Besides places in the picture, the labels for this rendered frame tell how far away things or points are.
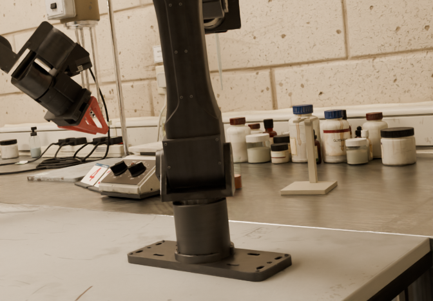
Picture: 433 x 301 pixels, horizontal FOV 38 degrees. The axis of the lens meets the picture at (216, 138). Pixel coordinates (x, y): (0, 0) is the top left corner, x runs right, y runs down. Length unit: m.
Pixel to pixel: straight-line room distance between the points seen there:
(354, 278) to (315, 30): 1.03
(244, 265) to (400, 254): 0.17
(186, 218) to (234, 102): 1.07
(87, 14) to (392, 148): 0.83
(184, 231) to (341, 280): 0.18
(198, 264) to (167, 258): 0.05
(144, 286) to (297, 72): 1.04
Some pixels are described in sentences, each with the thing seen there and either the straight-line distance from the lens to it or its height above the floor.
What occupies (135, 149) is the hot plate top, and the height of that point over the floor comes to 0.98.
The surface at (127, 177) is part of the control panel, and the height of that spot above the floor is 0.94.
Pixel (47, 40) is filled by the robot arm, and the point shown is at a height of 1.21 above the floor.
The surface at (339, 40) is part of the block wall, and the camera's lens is 1.57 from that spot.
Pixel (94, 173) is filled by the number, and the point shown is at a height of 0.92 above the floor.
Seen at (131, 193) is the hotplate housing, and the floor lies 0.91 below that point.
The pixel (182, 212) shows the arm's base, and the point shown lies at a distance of 0.71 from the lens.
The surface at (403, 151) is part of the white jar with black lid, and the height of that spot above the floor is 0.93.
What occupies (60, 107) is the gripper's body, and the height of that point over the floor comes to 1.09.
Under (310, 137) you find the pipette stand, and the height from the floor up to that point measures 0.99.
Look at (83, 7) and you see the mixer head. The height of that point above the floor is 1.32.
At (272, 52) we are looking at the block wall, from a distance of 1.67.
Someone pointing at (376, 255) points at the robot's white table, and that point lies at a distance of 0.73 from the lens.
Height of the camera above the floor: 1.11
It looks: 5 degrees down
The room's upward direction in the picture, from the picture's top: 6 degrees counter-clockwise
